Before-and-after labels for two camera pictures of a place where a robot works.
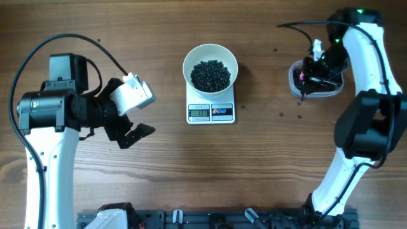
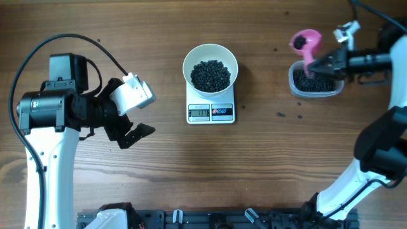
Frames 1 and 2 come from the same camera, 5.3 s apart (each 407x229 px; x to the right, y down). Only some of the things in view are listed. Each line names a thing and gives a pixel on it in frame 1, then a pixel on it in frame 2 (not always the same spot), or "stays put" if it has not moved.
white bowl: x=210 y=70 stays put
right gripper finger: x=311 y=84 -> x=327 y=66
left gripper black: x=116 y=131 stays put
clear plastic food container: x=296 y=83 stays put
